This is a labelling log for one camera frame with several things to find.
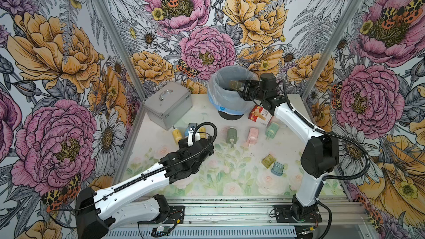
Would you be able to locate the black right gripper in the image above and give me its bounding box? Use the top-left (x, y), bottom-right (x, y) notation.
top-left (236, 79), bottom-right (266, 102)

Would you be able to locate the yellow pencil sharpener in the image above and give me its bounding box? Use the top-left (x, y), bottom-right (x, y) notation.
top-left (197, 126), bottom-right (209, 139)
top-left (172, 128), bottom-right (183, 145)

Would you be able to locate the blue pencil sharpener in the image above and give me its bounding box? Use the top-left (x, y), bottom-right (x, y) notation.
top-left (184, 123), bottom-right (198, 138)

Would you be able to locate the yellow transparent shavings tray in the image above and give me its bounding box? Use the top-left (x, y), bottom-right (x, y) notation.
top-left (261, 154), bottom-right (276, 169)

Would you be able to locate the blue transparent shavings tray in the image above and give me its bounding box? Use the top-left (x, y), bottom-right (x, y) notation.
top-left (271, 162), bottom-right (284, 177)

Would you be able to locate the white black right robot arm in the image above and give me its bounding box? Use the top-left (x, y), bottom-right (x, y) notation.
top-left (238, 73), bottom-right (339, 221)

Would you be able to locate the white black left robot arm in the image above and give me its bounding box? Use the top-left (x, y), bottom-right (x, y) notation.
top-left (75, 136), bottom-right (215, 239)

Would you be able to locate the mint green pencil sharpener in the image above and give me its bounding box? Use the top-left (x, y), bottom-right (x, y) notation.
top-left (265, 122), bottom-right (280, 140)

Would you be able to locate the pink pencil sharpener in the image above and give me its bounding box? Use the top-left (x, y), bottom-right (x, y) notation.
top-left (244, 127), bottom-right (259, 148)

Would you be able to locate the dark green pencil sharpener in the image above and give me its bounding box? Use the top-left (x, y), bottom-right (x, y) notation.
top-left (226, 127), bottom-right (238, 148)

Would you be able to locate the red white cardboard box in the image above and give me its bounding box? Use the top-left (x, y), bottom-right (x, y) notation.
top-left (249, 106), bottom-right (273, 127)

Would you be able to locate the black bin with plastic liner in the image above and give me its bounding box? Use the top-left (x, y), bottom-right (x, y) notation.
top-left (207, 66), bottom-right (259, 120)

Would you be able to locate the silver metal case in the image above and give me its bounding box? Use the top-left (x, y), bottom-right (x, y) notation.
top-left (144, 82), bottom-right (193, 130)

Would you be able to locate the floral table mat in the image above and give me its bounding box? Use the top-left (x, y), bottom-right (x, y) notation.
top-left (117, 119), bottom-right (343, 197)

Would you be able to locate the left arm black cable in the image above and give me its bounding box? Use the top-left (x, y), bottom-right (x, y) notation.
top-left (49, 122), bottom-right (218, 230)

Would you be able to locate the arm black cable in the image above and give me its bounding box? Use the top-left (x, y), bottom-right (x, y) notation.
top-left (280, 79), bottom-right (371, 239)
top-left (49, 122), bottom-right (218, 230)

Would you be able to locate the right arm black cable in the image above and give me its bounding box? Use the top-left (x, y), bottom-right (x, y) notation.
top-left (280, 79), bottom-right (371, 239)

